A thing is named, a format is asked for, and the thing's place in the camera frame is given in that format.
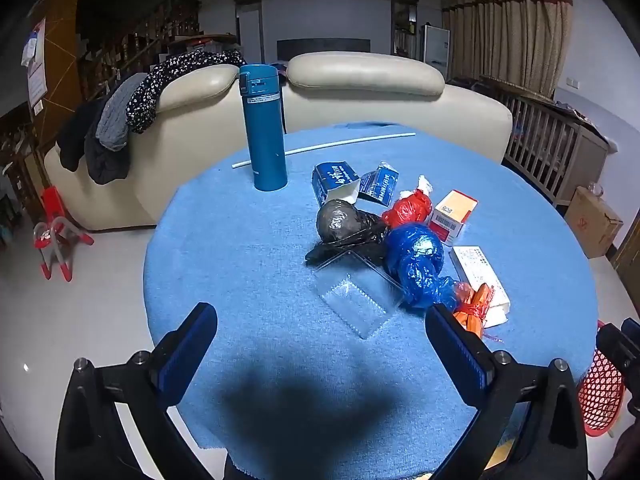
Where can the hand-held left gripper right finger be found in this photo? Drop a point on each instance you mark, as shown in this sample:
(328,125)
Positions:
(452,345)

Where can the red white cardboard box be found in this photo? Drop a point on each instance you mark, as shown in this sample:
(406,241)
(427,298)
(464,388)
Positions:
(452,215)

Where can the blue plastic bag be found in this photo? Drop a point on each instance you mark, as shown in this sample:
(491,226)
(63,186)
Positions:
(415,255)

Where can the black plastic bag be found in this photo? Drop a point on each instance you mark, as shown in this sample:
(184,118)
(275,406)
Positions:
(340,220)

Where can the black television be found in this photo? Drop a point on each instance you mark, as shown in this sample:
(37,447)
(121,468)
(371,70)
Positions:
(325,47)

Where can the clear plastic tray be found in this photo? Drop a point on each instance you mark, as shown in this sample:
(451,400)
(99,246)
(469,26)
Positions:
(350,300)

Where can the blue tablecloth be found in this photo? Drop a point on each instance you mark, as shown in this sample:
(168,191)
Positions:
(250,240)

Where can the dark jacket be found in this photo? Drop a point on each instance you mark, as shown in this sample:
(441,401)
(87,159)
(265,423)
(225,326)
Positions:
(100,160)

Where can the thin white rod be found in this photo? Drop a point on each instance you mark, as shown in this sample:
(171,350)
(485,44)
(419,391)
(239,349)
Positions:
(350,141)

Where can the white standing air conditioner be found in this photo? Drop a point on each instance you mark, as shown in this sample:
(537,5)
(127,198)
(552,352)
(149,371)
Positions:
(436,50)

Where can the red mesh basket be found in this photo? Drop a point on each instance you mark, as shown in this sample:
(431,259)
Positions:
(600,395)

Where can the black white floral garment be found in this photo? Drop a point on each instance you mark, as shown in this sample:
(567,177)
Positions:
(165,80)

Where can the brown cardboard box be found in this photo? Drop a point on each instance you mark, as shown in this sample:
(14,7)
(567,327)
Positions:
(595,225)

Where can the person's right forearm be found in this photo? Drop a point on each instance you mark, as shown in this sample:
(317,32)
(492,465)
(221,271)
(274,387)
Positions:
(622,455)

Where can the blue white carton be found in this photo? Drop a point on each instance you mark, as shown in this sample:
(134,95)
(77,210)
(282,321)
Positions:
(380,185)
(332,180)

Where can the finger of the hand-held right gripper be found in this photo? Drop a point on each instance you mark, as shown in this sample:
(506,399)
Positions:
(610,342)

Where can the blue thermos bottle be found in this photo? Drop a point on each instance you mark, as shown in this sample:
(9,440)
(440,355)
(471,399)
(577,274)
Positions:
(265,135)

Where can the wall calendar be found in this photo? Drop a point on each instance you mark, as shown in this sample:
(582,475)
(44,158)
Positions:
(36,65)

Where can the long white cardboard box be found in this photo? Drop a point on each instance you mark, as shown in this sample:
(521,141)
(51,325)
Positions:
(477,270)

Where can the cream leather sofa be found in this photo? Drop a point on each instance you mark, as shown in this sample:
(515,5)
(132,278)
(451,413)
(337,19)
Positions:
(365,80)

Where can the red plastic bag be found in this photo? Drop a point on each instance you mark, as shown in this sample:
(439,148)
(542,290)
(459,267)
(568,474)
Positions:
(407,210)

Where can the grey knitted garment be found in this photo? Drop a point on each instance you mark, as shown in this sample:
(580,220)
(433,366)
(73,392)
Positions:
(115,120)

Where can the wooden baby crib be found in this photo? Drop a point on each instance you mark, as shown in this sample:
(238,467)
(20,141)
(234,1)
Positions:
(550,145)

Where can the dark wooden display cabinet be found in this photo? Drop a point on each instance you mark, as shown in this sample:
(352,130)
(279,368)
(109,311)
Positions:
(125,45)

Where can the beige curtain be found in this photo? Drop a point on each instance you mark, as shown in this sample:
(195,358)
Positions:
(505,35)

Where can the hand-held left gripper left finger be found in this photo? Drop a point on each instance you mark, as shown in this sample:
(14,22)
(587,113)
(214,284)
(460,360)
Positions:
(190,340)

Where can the orange red packet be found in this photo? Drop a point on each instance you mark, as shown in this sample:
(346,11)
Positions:
(472,310)

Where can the red folding stool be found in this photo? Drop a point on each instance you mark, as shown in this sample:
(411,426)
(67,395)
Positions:
(52,200)

